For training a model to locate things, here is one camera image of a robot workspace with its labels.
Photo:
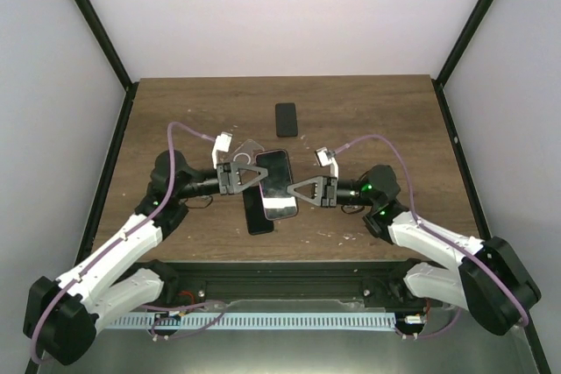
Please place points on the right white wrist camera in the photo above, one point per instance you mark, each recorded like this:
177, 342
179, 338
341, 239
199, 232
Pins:
327, 158

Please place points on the light blue slotted cable duct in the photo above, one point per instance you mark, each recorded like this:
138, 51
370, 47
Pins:
260, 321

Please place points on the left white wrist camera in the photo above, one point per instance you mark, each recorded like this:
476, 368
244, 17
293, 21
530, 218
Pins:
222, 143

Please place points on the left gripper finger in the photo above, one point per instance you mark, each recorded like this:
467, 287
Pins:
240, 168
240, 185

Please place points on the clear magsafe phone case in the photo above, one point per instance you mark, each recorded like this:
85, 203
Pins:
245, 153

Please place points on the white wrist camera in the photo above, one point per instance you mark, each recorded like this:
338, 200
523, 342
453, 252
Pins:
327, 158
222, 143

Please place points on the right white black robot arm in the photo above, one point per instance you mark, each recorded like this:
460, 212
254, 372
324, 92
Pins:
486, 278

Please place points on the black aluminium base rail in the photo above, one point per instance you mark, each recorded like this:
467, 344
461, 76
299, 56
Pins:
371, 283

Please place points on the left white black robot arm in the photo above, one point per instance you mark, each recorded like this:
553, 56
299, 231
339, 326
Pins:
64, 316

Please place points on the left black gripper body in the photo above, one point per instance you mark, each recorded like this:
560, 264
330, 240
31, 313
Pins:
225, 186

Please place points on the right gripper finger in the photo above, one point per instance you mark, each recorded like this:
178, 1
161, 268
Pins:
315, 182
315, 199

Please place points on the black frame post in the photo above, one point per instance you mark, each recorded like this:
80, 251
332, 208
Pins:
464, 39
99, 32

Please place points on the left black frame post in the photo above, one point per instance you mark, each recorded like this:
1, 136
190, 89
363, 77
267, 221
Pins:
99, 32

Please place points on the black phone case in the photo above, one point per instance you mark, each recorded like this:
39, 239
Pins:
256, 221

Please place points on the pink phone black screen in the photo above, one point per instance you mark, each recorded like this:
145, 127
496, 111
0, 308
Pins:
277, 202

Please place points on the right black frame post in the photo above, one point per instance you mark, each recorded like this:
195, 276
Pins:
464, 39

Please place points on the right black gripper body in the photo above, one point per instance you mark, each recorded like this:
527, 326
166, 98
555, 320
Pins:
330, 188

